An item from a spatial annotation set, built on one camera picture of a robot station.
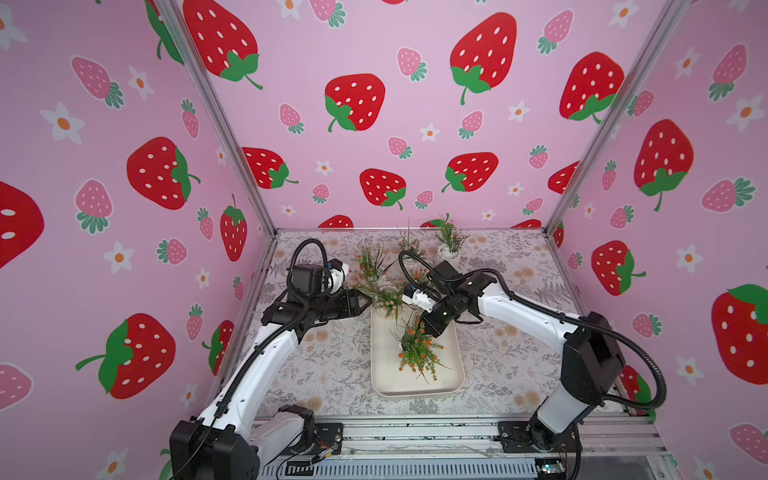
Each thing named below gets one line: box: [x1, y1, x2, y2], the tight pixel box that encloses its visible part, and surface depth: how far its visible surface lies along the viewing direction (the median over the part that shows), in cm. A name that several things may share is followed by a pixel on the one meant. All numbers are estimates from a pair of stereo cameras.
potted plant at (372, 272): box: [354, 245, 399, 294], surface depth 96 cm
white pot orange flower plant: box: [389, 312, 451, 385], surface depth 74 cm
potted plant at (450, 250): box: [434, 213, 471, 263], surface depth 107 cm
